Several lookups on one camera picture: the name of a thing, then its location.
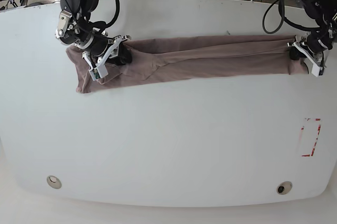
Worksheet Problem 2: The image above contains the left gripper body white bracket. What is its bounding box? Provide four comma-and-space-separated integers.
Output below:
288, 32, 334, 68

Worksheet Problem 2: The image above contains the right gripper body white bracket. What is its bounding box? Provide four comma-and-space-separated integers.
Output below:
76, 34, 130, 69

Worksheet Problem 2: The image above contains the mauve pink T-shirt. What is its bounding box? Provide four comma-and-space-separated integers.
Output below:
66, 35, 307, 94

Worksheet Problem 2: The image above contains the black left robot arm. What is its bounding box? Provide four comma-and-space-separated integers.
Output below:
262, 0, 336, 77

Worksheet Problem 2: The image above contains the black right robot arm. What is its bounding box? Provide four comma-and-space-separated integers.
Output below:
56, 0, 120, 68

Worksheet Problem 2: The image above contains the red tape rectangle marking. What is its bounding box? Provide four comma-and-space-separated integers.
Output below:
299, 118, 322, 157

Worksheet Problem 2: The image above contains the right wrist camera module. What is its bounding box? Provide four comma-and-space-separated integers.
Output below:
89, 65, 108, 81

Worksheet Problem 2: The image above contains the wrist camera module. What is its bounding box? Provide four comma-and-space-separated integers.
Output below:
89, 65, 108, 81
311, 65, 324, 77

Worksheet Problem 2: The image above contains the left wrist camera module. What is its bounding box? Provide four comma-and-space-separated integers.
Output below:
311, 65, 324, 77

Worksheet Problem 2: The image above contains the left table cable grommet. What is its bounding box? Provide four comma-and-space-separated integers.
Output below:
46, 176, 62, 189

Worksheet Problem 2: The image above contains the table cable grommet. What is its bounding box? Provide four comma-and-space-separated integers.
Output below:
46, 176, 62, 189
276, 181, 292, 195

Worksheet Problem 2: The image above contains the right table cable grommet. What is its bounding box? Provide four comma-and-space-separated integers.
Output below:
276, 181, 292, 195

